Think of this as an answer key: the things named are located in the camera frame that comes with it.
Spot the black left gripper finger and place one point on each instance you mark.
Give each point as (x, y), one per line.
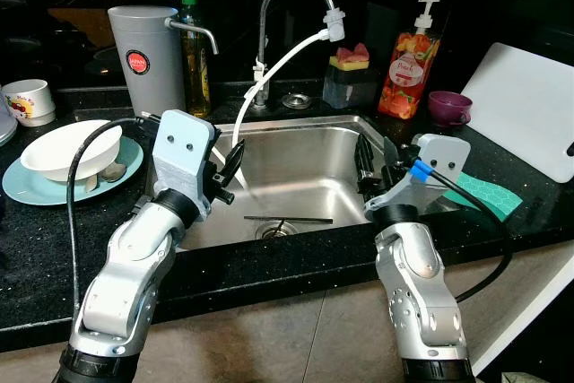
(235, 159)

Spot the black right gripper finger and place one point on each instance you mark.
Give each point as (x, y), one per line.
(364, 168)
(392, 152)

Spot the white bowl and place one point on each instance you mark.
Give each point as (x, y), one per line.
(67, 150)

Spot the teal plate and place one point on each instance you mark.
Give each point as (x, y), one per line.
(27, 187)

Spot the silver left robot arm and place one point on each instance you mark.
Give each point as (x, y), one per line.
(134, 257)

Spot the stainless steel sink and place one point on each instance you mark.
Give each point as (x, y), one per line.
(296, 168)

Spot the metal sink drain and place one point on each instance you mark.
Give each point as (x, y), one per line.
(271, 230)

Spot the purple cup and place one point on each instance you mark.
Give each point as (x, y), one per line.
(448, 109)

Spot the dark sponge holder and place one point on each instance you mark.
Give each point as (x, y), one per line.
(348, 91)

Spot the thin dark stick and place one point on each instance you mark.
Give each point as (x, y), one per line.
(287, 219)

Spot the orange soap pump bottle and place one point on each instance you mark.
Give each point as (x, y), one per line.
(408, 78)

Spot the green-capped oil bottle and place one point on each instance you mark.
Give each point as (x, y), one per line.
(197, 78)

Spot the teal sponge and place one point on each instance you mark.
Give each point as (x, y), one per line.
(489, 196)

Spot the red and yellow sponge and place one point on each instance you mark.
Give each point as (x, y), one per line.
(350, 58)

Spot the grey water filter canister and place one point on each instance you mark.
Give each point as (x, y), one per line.
(148, 78)

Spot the chrome gooseneck faucet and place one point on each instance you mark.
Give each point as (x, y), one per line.
(265, 33)

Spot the white cutting board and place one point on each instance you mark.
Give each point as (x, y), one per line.
(520, 109)

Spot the white faucet diverter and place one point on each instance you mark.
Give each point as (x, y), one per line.
(335, 26)

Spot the white printed mug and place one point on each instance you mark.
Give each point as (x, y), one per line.
(29, 103)

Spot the white plate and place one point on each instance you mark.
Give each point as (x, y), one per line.
(5, 127)

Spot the olive green fabric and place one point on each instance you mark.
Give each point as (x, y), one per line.
(518, 378)

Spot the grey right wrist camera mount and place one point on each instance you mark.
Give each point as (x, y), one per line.
(439, 154)

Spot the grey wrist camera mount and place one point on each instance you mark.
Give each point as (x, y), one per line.
(184, 150)
(439, 154)

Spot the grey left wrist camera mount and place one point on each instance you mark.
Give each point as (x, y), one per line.
(184, 150)

